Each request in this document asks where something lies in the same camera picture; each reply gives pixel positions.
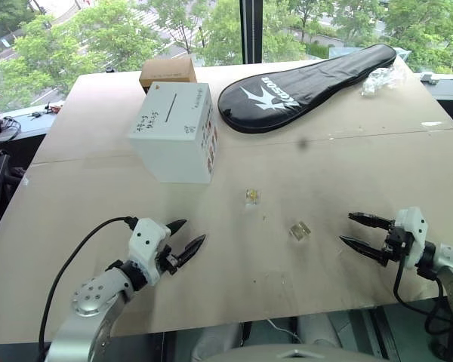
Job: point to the black window frame post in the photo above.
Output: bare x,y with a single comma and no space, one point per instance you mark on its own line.
251,30

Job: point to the grey rounded robot body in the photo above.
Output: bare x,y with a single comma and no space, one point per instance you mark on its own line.
298,354

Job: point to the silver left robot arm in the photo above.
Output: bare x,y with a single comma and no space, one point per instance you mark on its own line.
94,298

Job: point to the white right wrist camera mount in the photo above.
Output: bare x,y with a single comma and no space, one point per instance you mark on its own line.
413,226

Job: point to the crumpled clear plastic wrap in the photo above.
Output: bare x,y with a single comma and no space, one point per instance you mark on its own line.
383,81

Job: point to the white cardboard box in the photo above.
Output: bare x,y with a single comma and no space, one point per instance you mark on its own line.
170,128

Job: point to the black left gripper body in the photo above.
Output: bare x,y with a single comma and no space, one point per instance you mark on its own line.
169,260

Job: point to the brown cardboard box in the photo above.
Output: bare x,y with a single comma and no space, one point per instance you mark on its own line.
168,71

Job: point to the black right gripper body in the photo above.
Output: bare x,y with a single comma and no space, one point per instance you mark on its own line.
398,243

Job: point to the bunch of keys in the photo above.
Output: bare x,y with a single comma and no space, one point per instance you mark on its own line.
45,110

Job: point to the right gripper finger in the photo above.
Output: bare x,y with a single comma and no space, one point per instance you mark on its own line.
366,249
371,219

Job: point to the black racket cover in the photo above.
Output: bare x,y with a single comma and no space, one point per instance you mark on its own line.
324,79

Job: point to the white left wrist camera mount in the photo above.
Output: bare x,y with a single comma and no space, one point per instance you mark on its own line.
145,241

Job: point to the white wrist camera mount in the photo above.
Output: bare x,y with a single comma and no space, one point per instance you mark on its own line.
413,226
145,241

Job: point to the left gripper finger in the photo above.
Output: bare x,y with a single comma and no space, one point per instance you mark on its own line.
177,225
191,250

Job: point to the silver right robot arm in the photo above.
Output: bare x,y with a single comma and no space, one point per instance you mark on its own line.
451,260

